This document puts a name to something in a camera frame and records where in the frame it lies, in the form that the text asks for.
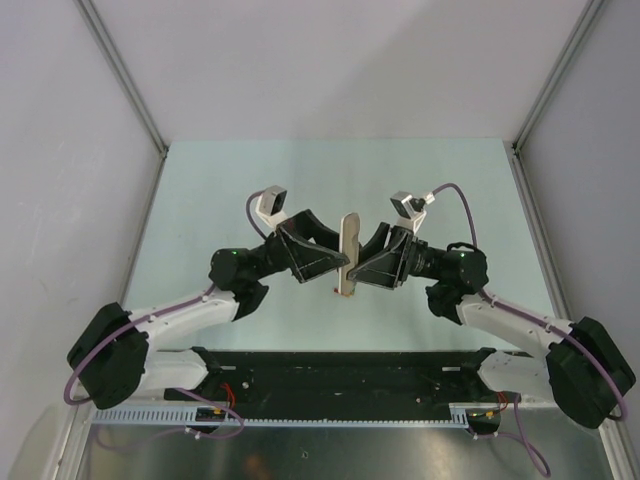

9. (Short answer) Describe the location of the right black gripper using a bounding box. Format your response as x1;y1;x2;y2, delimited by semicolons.
337;223;446;291

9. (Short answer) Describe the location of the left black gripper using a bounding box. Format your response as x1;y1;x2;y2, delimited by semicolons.
251;210;360;284

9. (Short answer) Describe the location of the white remote control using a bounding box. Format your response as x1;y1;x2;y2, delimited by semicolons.
338;212;360;297

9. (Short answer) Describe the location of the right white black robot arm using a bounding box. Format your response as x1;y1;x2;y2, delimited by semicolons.
347;226;636;429

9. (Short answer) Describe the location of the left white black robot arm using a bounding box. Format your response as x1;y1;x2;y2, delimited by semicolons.
67;210;349;409

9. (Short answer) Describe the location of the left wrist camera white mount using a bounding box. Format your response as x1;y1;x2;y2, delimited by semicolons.
255;185;288;230

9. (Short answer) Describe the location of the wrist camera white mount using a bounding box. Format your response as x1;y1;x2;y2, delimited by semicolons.
255;185;288;230
390;191;435;234

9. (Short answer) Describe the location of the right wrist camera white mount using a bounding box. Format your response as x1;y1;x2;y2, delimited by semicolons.
390;191;435;234

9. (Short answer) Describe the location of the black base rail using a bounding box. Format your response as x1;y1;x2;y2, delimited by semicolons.
193;348;516;424

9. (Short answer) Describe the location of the grey slotted cable duct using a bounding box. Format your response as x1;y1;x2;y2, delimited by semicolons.
92;403;474;427

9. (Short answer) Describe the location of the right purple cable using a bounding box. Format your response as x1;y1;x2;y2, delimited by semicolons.
424;183;629;476

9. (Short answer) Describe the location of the purple cable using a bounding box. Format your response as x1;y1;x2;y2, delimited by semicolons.
424;183;629;476
62;192;274;454

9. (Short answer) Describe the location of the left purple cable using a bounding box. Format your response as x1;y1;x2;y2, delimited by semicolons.
62;192;274;454

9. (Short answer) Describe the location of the left aluminium frame post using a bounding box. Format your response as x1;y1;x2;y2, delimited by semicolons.
73;0;169;160

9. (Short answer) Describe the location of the aluminium frame post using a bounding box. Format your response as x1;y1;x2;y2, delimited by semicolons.
73;0;169;160
511;0;610;156

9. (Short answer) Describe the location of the right aluminium frame post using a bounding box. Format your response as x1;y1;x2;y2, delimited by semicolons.
511;0;610;156

